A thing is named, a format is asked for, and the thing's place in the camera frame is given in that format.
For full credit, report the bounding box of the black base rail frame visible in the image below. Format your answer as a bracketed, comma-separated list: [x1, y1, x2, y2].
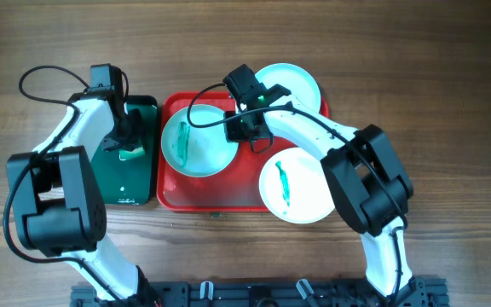
[70, 276, 449, 307]

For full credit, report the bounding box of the white plate green smear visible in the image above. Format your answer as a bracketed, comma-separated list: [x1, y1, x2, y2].
[161, 107, 239, 177]

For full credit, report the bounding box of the red plastic tray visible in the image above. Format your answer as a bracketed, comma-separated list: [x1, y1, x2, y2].
[156, 90, 331, 213]

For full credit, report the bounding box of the white plate top right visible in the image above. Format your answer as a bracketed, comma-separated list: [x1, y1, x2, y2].
[255, 63, 321, 113]

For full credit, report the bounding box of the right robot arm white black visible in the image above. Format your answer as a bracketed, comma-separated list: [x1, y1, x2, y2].
[223, 81, 413, 304]

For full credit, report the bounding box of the green yellow sponge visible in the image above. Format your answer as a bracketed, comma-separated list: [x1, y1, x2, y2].
[118, 146, 145, 161]

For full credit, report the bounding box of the white plate bottom right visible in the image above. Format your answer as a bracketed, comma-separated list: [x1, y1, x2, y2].
[258, 148, 335, 224]

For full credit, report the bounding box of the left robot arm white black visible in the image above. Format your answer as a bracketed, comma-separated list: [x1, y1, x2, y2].
[3, 90, 160, 306]

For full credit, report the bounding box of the dark green tray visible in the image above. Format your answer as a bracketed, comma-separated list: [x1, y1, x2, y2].
[91, 96, 159, 205]

